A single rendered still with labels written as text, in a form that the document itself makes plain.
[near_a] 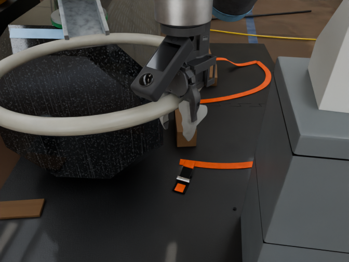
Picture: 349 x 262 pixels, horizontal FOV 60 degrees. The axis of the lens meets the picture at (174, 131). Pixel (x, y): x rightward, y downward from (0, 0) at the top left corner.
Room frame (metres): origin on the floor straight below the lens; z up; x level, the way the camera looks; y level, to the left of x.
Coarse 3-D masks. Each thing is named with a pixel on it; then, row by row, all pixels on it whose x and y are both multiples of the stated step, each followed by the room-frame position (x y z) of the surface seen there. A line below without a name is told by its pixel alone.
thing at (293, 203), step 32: (288, 64) 0.83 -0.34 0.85; (288, 96) 0.66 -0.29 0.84; (288, 128) 0.58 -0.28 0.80; (320, 128) 0.52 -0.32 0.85; (256, 160) 0.84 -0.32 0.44; (288, 160) 0.52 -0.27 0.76; (320, 160) 0.49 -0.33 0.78; (256, 192) 0.72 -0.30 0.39; (288, 192) 0.50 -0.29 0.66; (320, 192) 0.49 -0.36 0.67; (256, 224) 0.62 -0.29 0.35; (288, 224) 0.50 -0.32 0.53; (320, 224) 0.48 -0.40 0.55; (256, 256) 0.52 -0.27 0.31; (288, 256) 0.49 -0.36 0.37; (320, 256) 0.48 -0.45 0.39
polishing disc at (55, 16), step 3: (57, 9) 1.26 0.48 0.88; (54, 12) 1.23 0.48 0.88; (57, 12) 1.23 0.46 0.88; (105, 12) 1.23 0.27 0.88; (51, 15) 1.20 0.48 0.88; (54, 15) 1.20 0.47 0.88; (57, 15) 1.20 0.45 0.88; (105, 15) 1.22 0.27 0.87; (51, 18) 1.17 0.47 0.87; (54, 18) 1.16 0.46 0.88; (57, 18) 1.16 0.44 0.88; (60, 18) 1.16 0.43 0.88; (54, 21) 1.15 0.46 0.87; (57, 21) 1.14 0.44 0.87; (60, 21) 1.13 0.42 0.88
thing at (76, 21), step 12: (60, 0) 0.95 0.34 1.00; (72, 0) 1.03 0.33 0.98; (84, 0) 1.04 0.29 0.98; (96, 0) 0.97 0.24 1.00; (60, 12) 0.89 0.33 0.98; (72, 12) 0.97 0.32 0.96; (84, 12) 0.97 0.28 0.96; (96, 12) 0.98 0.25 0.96; (72, 24) 0.91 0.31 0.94; (84, 24) 0.92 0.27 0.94; (96, 24) 0.92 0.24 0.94; (72, 36) 0.86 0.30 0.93
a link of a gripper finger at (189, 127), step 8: (184, 104) 0.44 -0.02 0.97; (200, 104) 0.46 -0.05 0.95; (184, 112) 0.43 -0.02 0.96; (200, 112) 0.46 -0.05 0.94; (184, 120) 0.43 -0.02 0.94; (200, 120) 0.45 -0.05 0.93; (184, 128) 0.43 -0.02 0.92; (192, 128) 0.43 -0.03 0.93; (184, 136) 0.43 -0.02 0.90; (192, 136) 0.43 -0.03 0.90
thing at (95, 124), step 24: (48, 48) 0.76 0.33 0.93; (72, 48) 0.80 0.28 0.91; (0, 72) 0.60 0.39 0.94; (168, 96) 0.45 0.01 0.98; (0, 120) 0.40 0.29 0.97; (24, 120) 0.38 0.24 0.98; (48, 120) 0.38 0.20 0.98; (72, 120) 0.38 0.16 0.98; (96, 120) 0.38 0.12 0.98; (120, 120) 0.39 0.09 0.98; (144, 120) 0.40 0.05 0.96
